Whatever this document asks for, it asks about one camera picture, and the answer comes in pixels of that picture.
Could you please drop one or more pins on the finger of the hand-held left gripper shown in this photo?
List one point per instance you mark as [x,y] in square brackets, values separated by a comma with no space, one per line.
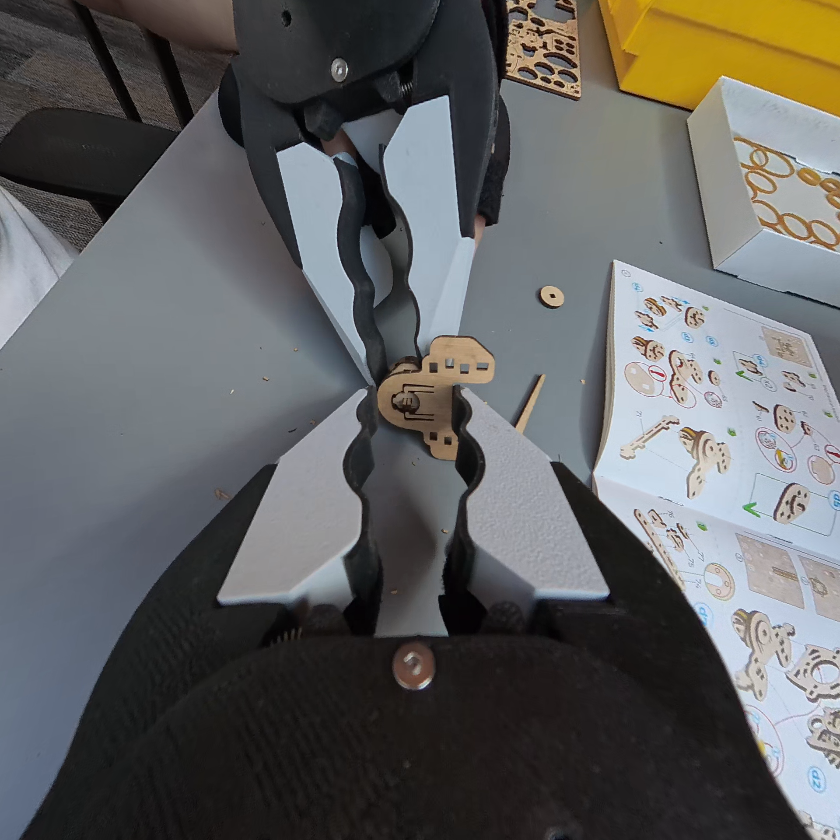
[433,197]
[308,216]

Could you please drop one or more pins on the thin wooden stick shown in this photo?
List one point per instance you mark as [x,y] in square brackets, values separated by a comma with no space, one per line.
[530,405]

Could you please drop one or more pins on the person's white garment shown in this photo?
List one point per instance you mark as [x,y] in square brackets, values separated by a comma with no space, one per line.
[26,262]

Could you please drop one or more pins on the person's left forearm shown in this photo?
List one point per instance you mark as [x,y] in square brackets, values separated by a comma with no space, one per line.
[184,19]

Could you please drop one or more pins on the open white cardboard box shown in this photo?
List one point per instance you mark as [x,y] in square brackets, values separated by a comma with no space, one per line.
[722,197]

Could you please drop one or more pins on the white instruction booklet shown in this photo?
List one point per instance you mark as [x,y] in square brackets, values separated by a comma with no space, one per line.
[722,512]

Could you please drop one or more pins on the small round wooden disc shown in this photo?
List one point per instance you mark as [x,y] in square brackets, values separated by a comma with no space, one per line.
[546,292]

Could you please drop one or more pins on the yellow plastic bin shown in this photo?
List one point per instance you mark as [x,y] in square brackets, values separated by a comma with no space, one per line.
[722,46]

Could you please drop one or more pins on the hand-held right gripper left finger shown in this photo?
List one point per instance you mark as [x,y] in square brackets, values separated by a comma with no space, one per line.
[295,525]

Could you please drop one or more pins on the wooden model plate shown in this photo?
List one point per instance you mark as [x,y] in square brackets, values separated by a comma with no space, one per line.
[469,348]

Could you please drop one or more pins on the black office chair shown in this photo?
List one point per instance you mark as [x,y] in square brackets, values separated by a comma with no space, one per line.
[79,151]

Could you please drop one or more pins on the person's left hand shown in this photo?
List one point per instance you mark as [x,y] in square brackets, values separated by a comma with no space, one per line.
[504,164]

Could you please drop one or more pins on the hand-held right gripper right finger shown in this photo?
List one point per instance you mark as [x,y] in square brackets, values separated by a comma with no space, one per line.
[525,525]

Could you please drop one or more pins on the laser-cut wooden parts sheet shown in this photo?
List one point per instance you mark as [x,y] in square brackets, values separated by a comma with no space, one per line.
[572,72]

